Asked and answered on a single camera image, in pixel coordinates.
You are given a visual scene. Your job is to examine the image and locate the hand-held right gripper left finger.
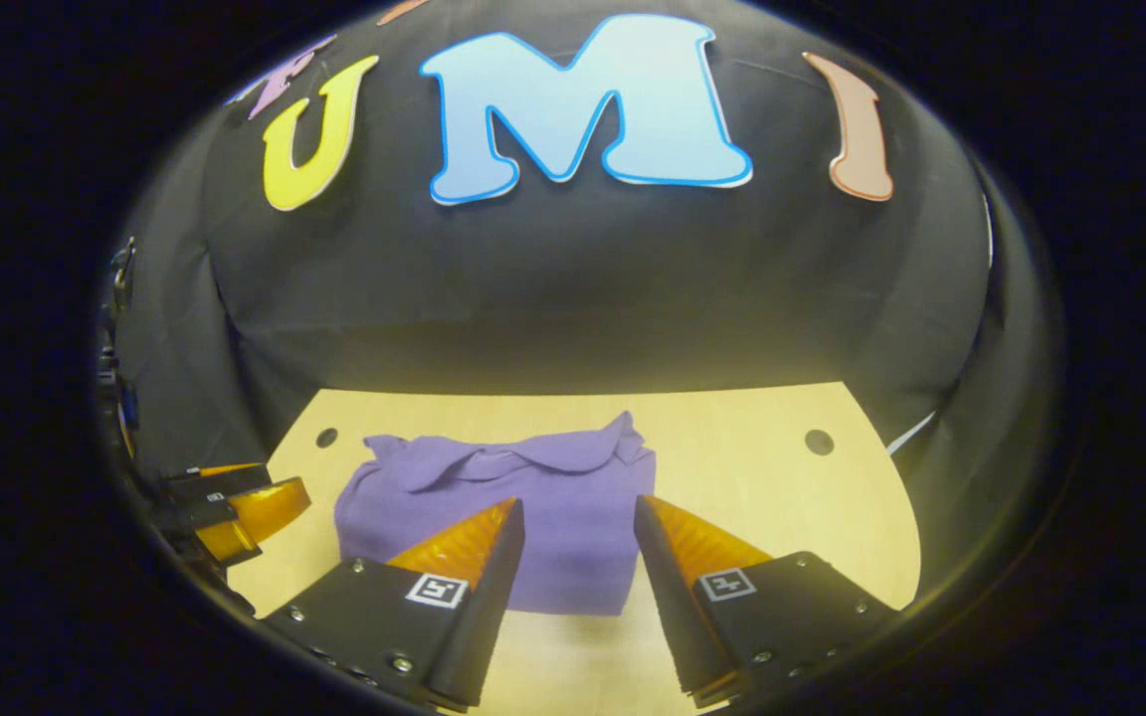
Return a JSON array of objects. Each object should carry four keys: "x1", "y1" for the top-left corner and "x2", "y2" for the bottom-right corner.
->
[{"x1": 263, "y1": 497, "x2": 526, "y2": 712}]

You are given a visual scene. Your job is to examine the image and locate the purple button shirt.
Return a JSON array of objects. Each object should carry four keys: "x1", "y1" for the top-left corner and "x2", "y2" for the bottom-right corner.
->
[{"x1": 334, "y1": 411, "x2": 658, "y2": 617}]

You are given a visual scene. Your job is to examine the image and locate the thin white cable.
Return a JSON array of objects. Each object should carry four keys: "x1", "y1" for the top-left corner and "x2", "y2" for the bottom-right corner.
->
[{"x1": 886, "y1": 410, "x2": 938, "y2": 457}]

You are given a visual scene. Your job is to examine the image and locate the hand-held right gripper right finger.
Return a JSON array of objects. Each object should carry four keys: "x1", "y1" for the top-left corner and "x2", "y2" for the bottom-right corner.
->
[{"x1": 633, "y1": 494, "x2": 900, "y2": 709}]

